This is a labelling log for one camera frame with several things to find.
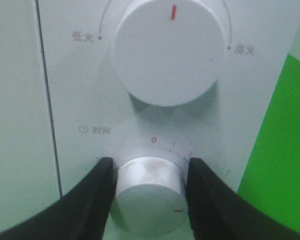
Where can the white microwave door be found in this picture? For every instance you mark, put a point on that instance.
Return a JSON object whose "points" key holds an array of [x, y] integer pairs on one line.
{"points": [[28, 175]]}

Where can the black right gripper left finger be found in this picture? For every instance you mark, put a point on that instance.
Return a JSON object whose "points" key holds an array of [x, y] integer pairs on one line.
{"points": [[79, 215]]}

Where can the white microwave knob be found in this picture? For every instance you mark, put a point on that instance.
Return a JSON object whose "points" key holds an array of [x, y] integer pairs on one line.
{"points": [[170, 52], [150, 198]]}

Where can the white microwave oven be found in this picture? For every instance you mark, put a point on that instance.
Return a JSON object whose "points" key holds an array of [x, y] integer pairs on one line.
{"points": [[93, 116]]}

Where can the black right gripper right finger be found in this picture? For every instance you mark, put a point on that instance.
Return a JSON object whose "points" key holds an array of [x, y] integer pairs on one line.
{"points": [[216, 212]]}

